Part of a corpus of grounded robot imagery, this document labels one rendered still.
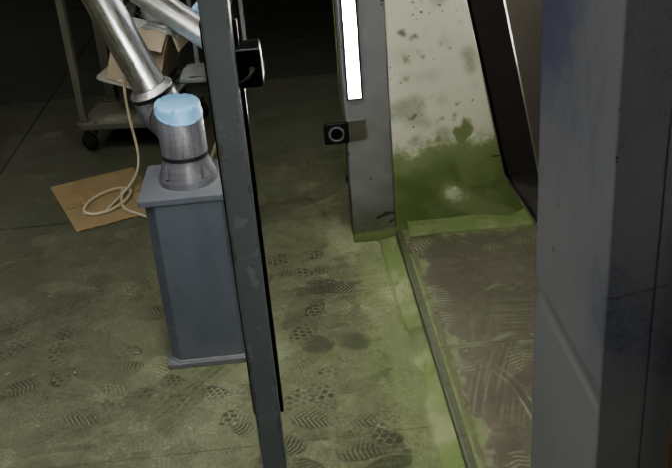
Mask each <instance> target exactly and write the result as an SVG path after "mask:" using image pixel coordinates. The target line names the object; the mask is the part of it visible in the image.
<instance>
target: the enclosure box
mask: <svg viewBox="0 0 672 468"><path fill-rule="evenodd" d="M466 4H467V9H468V13H469V18H470V22H471V27H472V32H473V36H474V41H475V45H476V50H477V55H478V59H479V64H480V68H481V73H482V77H483V82H484V87H485V91H486V96H487V100H488V105H489V110H490V114H491V119H492V123H493V128H494V133H495V137H496V142H497V146H498V151H499V155H500V160H501V165H502V169H503V174H504V178H505V180H506V181H507V183H508V184H509V186H510V187H511V189H512V190H513V192H514V194H515V195H516V197H517V198H518V200H519V201H520V203H521V204H522V206H523V207H524V209H525V210H526V212H527V214H528V215H529V217H530V218H531V220H532V221H533V223H534V224H535V226H536V227H537V202H538V164H539V126H540V87H541V49H542V11H543V0H466Z"/></svg>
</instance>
